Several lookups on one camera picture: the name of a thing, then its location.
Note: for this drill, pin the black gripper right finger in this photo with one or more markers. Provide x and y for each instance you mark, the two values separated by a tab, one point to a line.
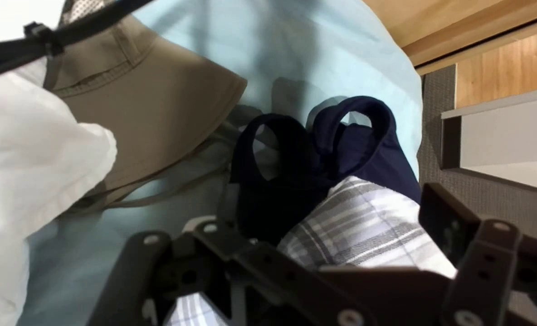
493	257

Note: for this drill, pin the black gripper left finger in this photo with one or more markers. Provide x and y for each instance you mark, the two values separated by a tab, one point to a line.
246	282

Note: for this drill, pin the checkered blue white shirt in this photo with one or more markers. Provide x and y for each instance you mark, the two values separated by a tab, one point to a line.
366	224

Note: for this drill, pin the white crumpled shirt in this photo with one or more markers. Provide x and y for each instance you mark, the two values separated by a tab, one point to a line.
48	161

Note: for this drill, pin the navy blue garment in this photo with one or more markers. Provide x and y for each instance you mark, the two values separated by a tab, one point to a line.
353	137

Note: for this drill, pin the khaki bucket hat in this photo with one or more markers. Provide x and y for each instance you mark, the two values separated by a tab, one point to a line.
161	99

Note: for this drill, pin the blue bed cover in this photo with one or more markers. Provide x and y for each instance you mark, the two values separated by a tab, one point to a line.
295	54

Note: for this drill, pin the wooden bed frame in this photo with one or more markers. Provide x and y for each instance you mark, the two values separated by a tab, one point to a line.
493	43

